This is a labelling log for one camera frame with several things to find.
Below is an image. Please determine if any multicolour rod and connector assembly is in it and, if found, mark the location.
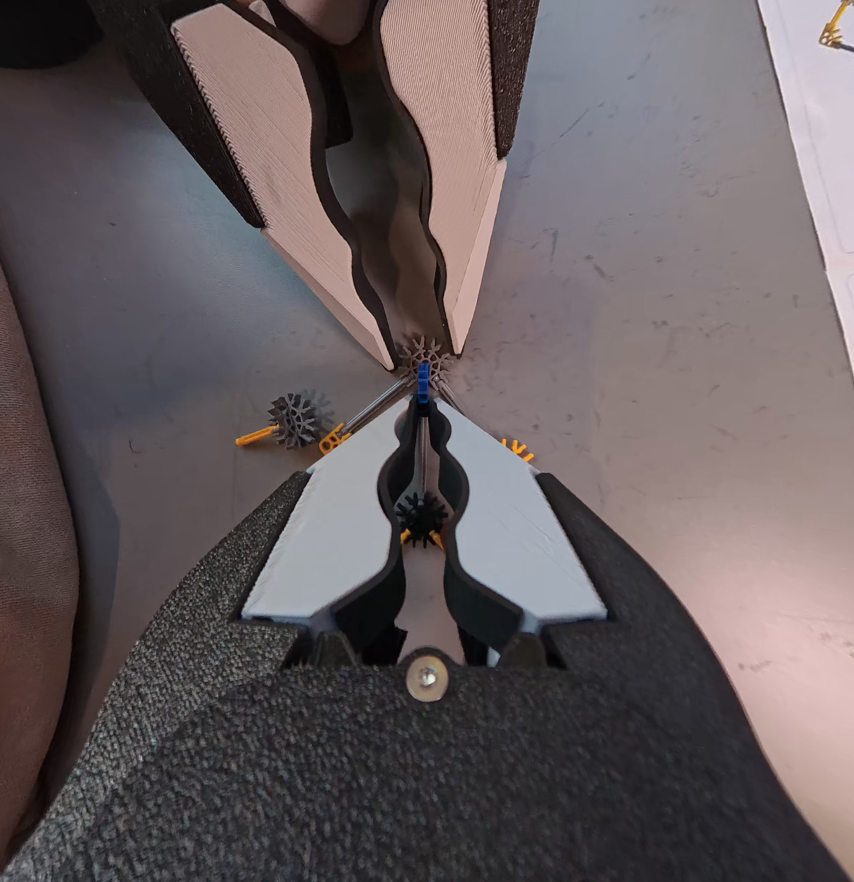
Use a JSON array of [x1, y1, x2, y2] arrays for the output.
[[318, 335, 538, 550]]

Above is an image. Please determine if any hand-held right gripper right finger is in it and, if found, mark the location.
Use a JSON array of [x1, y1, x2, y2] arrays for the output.
[[427, 400, 608, 664]]

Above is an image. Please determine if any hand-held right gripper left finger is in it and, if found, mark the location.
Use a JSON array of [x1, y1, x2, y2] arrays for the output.
[[241, 397, 424, 657]]

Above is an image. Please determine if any white toy instruction sheet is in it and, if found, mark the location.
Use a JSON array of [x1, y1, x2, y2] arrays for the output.
[[756, 0, 854, 421]]

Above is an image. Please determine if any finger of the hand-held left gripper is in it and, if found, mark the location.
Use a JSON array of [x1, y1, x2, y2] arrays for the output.
[[370, 0, 508, 357], [170, 0, 399, 372]]

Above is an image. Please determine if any grey connector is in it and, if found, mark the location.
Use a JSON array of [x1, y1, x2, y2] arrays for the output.
[[235, 389, 334, 450]]

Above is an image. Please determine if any person's torso in beige sweater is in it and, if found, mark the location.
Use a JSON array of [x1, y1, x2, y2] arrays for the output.
[[0, 227, 81, 859]]

